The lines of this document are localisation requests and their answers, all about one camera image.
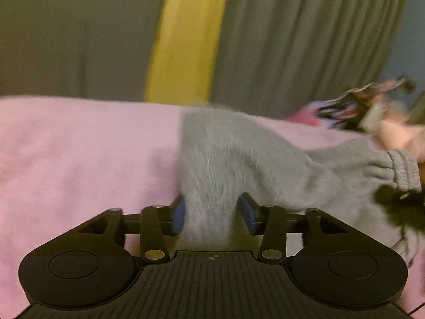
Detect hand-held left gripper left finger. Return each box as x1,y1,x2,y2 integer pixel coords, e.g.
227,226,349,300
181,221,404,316
78,197,188,263

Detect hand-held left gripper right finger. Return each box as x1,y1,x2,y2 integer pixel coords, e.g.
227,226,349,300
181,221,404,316
236,192,347,262

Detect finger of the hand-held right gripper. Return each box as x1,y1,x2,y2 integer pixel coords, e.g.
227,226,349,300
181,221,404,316
375,183,425,237

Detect grey pants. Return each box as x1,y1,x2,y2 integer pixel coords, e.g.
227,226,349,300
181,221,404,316
174,108,423,268

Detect pink fleece blanket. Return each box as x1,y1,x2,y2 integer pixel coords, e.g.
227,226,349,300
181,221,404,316
0,96,425,319

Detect yellow curtain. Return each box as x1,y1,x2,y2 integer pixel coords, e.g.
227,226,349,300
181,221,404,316
144,0,232,107

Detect grey pleated curtain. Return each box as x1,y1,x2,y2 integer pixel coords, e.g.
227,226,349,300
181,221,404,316
0,0,173,102
210,0,411,120

